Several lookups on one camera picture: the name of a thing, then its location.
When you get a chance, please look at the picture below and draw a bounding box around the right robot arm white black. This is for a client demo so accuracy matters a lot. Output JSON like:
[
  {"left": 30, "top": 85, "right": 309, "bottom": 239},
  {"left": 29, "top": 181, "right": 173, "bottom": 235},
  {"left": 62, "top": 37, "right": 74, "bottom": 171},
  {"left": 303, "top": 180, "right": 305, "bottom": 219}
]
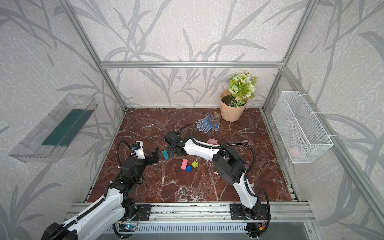
[{"left": 164, "top": 130, "right": 271, "bottom": 222}]

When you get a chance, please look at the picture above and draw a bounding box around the green circuit board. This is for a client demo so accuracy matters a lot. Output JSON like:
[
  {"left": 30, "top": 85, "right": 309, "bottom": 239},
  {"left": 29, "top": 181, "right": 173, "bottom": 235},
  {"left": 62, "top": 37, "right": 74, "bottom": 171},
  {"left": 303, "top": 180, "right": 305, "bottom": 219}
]
[{"left": 119, "top": 224, "right": 137, "bottom": 232}]

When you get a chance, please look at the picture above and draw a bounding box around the green artificial plant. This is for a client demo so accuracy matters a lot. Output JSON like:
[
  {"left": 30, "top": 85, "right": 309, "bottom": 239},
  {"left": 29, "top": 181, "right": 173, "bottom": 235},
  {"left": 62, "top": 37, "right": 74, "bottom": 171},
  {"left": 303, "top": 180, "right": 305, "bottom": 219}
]
[{"left": 229, "top": 71, "right": 258, "bottom": 108}]

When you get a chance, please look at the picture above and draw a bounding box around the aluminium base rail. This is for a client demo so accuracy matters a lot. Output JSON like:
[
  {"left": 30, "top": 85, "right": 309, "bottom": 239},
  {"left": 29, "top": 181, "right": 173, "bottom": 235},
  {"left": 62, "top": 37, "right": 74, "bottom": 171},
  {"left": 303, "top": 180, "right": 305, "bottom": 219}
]
[{"left": 62, "top": 201, "right": 316, "bottom": 224}]

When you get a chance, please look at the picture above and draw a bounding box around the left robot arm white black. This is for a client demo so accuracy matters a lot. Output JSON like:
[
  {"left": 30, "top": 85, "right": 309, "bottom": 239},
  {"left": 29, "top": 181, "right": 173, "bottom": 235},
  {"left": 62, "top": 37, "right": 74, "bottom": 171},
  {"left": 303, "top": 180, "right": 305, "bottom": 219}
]
[{"left": 42, "top": 141, "right": 159, "bottom": 240}]

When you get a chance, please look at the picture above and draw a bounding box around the pink block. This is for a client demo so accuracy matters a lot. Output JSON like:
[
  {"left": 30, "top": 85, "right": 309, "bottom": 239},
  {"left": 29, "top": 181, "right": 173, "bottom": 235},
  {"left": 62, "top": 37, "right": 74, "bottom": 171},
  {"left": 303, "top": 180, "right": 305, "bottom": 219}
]
[
  {"left": 207, "top": 139, "right": 218, "bottom": 145},
  {"left": 181, "top": 159, "right": 188, "bottom": 170}
]

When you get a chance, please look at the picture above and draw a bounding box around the clear plastic tray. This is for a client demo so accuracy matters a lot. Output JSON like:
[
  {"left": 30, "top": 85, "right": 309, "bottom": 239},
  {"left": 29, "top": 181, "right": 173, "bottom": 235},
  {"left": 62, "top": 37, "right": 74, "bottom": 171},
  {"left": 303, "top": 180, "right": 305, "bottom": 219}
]
[{"left": 9, "top": 94, "right": 98, "bottom": 163}]

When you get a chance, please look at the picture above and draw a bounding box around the blue dotted work glove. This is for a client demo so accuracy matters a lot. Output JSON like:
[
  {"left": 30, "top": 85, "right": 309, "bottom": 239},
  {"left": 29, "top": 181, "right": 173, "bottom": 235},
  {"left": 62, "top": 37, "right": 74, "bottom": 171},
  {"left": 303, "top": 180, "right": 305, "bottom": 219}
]
[{"left": 196, "top": 116, "right": 220, "bottom": 134}]

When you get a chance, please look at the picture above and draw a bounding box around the grey slotted scoop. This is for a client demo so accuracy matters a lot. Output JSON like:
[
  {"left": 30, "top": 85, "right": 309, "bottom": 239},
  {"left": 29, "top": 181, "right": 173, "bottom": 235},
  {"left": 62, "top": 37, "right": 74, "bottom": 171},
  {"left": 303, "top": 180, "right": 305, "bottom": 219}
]
[{"left": 209, "top": 112, "right": 221, "bottom": 132}]

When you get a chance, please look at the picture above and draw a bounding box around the teal block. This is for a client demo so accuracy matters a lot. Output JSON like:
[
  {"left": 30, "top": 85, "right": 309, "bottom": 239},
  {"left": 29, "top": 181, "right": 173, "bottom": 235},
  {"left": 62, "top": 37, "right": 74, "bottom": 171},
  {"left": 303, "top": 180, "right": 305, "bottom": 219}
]
[{"left": 162, "top": 150, "right": 170, "bottom": 160}]

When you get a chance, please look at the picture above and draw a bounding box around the beige flower pot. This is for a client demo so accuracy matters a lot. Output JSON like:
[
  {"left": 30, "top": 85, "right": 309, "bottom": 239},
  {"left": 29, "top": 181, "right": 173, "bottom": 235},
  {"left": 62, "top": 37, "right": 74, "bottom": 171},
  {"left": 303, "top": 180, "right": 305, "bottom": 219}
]
[{"left": 220, "top": 90, "right": 248, "bottom": 122}]

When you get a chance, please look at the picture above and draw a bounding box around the white wire basket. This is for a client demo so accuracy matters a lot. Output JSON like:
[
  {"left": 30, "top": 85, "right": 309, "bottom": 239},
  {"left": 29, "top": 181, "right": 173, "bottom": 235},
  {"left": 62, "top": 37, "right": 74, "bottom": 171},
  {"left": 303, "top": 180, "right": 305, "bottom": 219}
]
[{"left": 272, "top": 91, "right": 334, "bottom": 164}]

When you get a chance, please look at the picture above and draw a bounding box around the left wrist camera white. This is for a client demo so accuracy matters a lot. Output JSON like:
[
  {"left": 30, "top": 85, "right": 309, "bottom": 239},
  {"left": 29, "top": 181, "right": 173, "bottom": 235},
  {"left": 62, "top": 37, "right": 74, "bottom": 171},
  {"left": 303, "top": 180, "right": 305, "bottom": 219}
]
[{"left": 130, "top": 141, "right": 145, "bottom": 160}]

